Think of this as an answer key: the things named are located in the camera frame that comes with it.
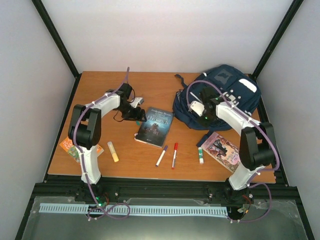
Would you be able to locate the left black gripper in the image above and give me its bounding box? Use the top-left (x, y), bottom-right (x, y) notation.
top-left (117, 103), bottom-right (146, 122)

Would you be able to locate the dark blue Wuthering Heights book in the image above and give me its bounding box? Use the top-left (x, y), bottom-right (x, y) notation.
top-left (134, 107), bottom-right (174, 148)

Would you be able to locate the pink illustrated paperback book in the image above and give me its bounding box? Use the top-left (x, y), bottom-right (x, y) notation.
top-left (201, 132), bottom-right (241, 173)

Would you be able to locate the navy blue backpack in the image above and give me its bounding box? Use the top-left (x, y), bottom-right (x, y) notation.
top-left (172, 64), bottom-right (261, 147)

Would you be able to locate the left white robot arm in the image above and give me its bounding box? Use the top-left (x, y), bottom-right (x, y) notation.
top-left (68, 83), bottom-right (147, 202)

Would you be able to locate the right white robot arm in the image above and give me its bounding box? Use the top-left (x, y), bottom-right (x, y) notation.
top-left (193, 86), bottom-right (280, 201)

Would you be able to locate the green white glue stick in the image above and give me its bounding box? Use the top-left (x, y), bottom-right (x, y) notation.
top-left (198, 147), bottom-right (204, 164)

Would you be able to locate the purple capped marker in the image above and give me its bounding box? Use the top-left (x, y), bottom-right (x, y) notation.
top-left (155, 145), bottom-right (168, 167)

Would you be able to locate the yellow glue stick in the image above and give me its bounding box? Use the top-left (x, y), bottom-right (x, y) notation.
top-left (107, 141), bottom-right (119, 163)

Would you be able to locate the red capped marker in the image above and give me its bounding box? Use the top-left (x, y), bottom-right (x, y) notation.
top-left (171, 142), bottom-right (178, 170)

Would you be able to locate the orange Treehouse paperback book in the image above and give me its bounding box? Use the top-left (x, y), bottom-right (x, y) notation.
top-left (59, 137), bottom-right (104, 164)

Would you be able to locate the clear acrylic front plate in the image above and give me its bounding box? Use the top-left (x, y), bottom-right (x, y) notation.
top-left (22, 197), bottom-right (307, 240)

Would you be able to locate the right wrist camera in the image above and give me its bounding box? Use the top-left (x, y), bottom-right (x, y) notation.
top-left (189, 100), bottom-right (205, 117)

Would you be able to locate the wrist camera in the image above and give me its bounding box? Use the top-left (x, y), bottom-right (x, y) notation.
top-left (189, 100), bottom-right (205, 117)
top-left (130, 97), bottom-right (144, 108)

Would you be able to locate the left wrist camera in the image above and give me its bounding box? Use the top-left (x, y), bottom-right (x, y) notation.
top-left (130, 97), bottom-right (144, 108)

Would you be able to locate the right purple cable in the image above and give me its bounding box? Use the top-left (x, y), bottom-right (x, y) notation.
top-left (184, 79), bottom-right (280, 224)

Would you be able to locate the purple cable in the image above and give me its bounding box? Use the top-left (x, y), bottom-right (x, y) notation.
top-left (184, 79), bottom-right (280, 224)
top-left (67, 66), bottom-right (131, 222)

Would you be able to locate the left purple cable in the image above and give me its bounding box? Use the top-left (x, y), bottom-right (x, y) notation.
top-left (67, 66), bottom-right (131, 222)

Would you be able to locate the light blue cable duct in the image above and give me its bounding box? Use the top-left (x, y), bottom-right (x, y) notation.
top-left (38, 203), bottom-right (228, 218)

